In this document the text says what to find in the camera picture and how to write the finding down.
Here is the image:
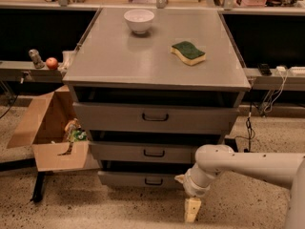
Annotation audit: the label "grey bottom drawer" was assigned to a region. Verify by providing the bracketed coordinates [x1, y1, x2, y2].
[98, 171, 183, 190]

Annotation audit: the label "grey drawer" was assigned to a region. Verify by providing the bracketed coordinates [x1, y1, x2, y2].
[73, 102, 238, 135]
[90, 142, 197, 164]
[98, 171, 183, 190]

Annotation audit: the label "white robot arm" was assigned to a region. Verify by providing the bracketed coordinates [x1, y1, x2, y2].
[174, 145, 305, 229]

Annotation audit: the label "grey middle drawer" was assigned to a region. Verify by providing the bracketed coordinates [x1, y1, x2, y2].
[90, 142, 197, 164]

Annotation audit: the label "grey top drawer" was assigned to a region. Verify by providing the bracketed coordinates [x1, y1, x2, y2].
[73, 102, 238, 135]

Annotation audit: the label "grey metal drawer cabinet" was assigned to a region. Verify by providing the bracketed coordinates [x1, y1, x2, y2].
[64, 8, 250, 176]

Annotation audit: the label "open cardboard box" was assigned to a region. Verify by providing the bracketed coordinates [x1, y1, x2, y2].
[8, 86, 99, 172]

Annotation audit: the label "black power adapter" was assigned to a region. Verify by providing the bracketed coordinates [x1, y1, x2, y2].
[225, 138, 238, 153]

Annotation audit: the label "colourful items in box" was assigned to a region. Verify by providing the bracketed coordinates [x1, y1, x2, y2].
[64, 118, 87, 142]

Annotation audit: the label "green yellow sponge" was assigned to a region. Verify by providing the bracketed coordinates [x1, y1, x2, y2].
[171, 41, 206, 66]

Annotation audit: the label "black table leg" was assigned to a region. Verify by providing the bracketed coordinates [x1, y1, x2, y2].
[30, 172, 46, 203]

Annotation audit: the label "black phone on shelf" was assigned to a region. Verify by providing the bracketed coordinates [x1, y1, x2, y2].
[257, 64, 272, 76]

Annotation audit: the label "white ceramic bowl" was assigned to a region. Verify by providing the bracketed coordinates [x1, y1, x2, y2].
[124, 9, 154, 34]

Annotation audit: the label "red apple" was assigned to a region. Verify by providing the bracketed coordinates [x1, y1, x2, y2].
[46, 57, 59, 70]

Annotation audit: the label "small grey figurine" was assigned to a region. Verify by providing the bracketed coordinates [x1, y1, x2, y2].
[29, 49, 45, 69]

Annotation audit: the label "black floor cable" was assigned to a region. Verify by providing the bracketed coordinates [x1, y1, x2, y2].
[234, 102, 256, 154]

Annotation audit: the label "white charger with cables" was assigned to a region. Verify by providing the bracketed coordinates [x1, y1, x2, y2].
[260, 65, 305, 115]

